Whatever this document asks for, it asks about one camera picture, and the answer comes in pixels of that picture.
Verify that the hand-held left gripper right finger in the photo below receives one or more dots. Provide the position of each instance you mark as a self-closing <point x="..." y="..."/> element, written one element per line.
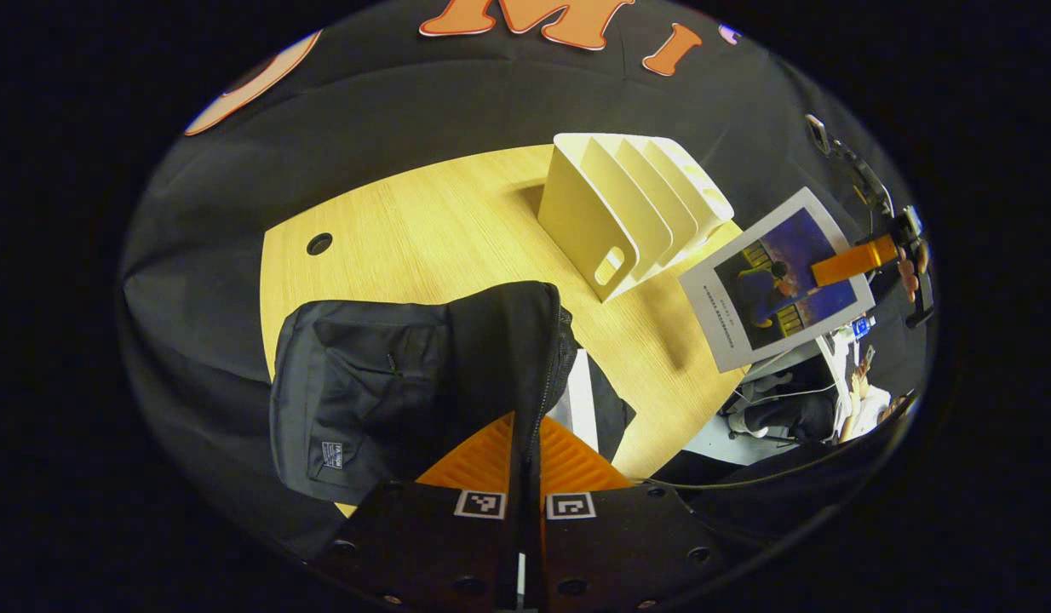
<point x="628" y="545"/>

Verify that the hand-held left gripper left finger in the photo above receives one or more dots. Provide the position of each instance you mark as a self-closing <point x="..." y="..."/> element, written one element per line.
<point x="423" y="545"/>

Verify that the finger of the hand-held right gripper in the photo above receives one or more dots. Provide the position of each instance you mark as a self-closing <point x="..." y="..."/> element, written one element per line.
<point x="853" y="262"/>

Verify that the blue picture cover book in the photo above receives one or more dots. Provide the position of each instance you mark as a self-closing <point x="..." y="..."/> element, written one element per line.
<point x="747" y="332"/>

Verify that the black schoolbag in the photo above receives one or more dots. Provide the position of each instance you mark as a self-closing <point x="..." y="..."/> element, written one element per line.
<point x="389" y="392"/>

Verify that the cream plastic bookshelf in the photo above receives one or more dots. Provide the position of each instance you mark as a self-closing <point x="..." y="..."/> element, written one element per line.
<point x="594" y="213"/>

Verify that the black office chair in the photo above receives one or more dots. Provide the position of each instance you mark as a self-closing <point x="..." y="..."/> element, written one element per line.
<point x="789" y="417"/>

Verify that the black backdrop cloth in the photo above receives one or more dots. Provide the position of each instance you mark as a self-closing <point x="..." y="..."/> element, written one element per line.
<point x="406" y="111"/>

